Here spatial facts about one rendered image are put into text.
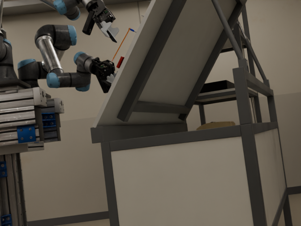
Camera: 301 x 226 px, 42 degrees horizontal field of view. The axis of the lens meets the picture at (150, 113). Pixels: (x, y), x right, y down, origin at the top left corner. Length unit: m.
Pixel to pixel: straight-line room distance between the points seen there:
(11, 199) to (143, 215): 1.00
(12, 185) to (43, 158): 2.09
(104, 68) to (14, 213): 0.99
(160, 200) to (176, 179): 0.10
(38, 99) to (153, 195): 0.84
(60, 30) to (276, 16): 3.02
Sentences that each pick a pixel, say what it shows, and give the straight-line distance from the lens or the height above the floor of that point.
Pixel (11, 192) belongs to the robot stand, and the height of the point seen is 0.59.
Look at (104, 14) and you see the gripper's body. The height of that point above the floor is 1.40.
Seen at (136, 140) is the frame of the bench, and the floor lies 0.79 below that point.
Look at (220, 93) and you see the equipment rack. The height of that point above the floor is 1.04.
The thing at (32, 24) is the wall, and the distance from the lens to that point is 4.64.
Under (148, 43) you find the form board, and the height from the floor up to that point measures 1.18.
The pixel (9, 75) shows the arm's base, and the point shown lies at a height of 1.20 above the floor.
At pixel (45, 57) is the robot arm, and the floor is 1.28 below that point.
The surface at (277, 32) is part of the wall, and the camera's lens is 4.74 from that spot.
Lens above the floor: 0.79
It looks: 4 degrees up
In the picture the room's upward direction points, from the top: 7 degrees counter-clockwise
